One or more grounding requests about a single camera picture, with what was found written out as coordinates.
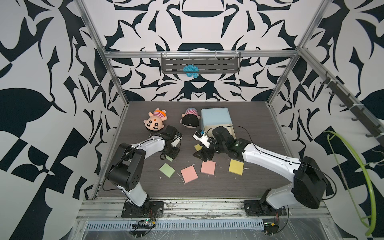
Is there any pink sticky note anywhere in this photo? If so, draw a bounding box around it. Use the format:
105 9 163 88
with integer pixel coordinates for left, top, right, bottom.
181 166 198 183
201 161 216 176

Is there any electronics board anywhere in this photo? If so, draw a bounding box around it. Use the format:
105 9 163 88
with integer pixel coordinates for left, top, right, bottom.
264 223 279 236
131 220 156 230

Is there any yellow sticky note right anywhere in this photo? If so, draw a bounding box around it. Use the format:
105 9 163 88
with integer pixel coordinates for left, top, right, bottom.
229 159 244 176

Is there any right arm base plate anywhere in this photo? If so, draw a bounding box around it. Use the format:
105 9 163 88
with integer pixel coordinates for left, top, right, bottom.
244 200 286 217

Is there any yellow sticky note upper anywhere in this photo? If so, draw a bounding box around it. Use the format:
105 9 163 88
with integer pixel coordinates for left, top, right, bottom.
195 145 203 151

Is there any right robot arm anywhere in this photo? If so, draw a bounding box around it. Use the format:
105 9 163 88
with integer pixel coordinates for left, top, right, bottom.
193 126 329 215

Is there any left electronics board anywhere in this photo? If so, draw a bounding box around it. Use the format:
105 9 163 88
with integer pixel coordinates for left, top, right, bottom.
131 220 156 230

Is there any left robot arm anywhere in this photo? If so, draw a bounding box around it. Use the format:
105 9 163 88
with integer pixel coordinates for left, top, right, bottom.
106 126 183 208

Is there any green sticky note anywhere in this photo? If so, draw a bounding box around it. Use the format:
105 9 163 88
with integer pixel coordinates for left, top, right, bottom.
160 163 175 178
166 155 174 162

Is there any plush doll face up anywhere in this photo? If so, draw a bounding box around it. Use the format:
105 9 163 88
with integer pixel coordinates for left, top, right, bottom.
144 108 168 132

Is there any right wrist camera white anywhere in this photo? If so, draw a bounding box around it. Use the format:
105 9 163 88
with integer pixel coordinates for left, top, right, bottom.
193 129 211 148

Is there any black hook rail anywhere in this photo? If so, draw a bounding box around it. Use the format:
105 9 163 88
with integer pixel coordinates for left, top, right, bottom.
321 71 384 145

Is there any light blue drawer box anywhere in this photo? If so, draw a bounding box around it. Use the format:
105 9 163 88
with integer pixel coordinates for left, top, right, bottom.
201 108 236 139

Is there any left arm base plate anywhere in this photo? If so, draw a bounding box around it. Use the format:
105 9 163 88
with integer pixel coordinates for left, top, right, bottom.
121 200 165 219

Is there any plush doll black hair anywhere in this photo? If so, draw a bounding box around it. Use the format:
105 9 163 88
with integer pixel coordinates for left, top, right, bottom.
180 108 201 129

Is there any pink sticky note left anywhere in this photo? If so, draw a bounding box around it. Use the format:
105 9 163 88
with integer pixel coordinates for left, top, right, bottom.
181 166 198 183

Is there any teal yarn ball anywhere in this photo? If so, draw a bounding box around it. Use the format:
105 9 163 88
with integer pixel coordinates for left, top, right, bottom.
183 65 200 79

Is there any yellow sticky note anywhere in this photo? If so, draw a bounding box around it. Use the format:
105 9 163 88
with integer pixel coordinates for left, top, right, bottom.
229 159 244 176
195 145 203 151

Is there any white cable duct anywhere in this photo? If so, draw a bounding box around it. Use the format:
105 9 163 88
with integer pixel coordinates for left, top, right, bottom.
86 219 264 231

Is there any green hose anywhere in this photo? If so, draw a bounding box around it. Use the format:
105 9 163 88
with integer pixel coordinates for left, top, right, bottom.
322 130 378 237

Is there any pink sticky note right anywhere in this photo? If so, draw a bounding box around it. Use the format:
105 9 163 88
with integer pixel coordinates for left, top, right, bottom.
201 161 216 176

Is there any right electronics board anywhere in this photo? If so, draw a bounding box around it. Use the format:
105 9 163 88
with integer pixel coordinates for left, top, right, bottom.
264 223 279 236

